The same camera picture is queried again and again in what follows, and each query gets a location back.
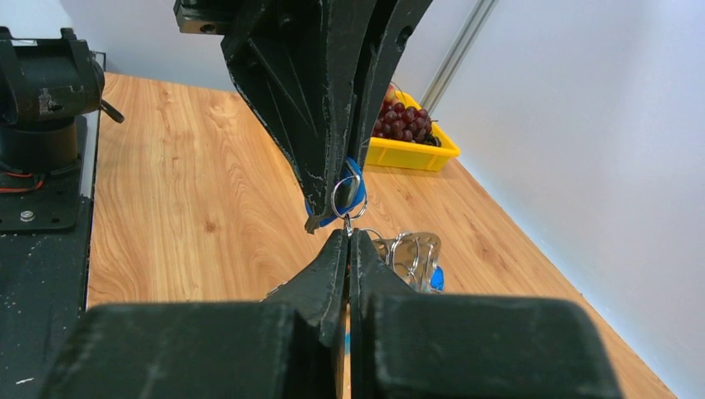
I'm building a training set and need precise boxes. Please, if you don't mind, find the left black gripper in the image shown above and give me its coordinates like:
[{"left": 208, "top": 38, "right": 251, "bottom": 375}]
[{"left": 173, "top": 0, "right": 376, "bottom": 233}]

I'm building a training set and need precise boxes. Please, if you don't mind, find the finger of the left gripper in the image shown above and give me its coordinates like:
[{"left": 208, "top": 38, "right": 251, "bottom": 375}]
[{"left": 348, "top": 0, "right": 431, "bottom": 165}]

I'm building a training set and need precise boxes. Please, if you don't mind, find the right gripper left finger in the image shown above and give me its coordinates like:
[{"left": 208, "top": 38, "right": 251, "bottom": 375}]
[{"left": 39, "top": 229, "right": 349, "bottom": 398}]

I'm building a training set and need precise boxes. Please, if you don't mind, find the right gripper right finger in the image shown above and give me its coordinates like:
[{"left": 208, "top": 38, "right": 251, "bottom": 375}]
[{"left": 350, "top": 230, "right": 623, "bottom": 398}]

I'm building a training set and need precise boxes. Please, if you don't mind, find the silver crescent key organizer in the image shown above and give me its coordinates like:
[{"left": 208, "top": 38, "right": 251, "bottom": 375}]
[{"left": 262, "top": 228, "right": 445, "bottom": 302}]

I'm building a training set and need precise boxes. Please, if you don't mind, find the small red fruits cluster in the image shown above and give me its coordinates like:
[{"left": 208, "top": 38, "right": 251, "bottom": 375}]
[{"left": 384, "top": 84, "right": 397, "bottom": 104}]

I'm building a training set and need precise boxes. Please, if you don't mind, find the dark purple grape bunch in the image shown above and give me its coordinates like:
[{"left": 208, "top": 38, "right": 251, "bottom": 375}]
[{"left": 372, "top": 101, "right": 442, "bottom": 147}]

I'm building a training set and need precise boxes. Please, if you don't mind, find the yellow plastic fruit tray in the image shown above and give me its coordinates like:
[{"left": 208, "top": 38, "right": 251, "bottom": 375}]
[{"left": 366, "top": 87, "right": 461, "bottom": 171}]

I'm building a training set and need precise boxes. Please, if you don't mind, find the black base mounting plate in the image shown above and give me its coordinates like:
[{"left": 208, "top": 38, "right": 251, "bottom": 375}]
[{"left": 1, "top": 112, "right": 101, "bottom": 398}]

